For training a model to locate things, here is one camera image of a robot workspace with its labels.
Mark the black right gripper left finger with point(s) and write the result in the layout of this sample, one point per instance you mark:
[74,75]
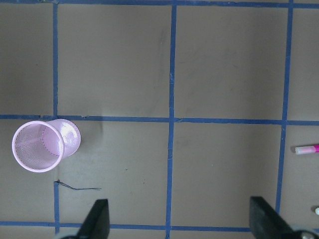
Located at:
[97,222]

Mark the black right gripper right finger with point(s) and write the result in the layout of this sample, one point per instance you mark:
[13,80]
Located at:
[265,223]

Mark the pink highlighter pen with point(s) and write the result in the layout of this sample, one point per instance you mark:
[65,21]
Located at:
[310,149]

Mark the pink mesh pen cup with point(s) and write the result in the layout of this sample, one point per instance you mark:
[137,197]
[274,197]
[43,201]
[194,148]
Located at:
[39,146]

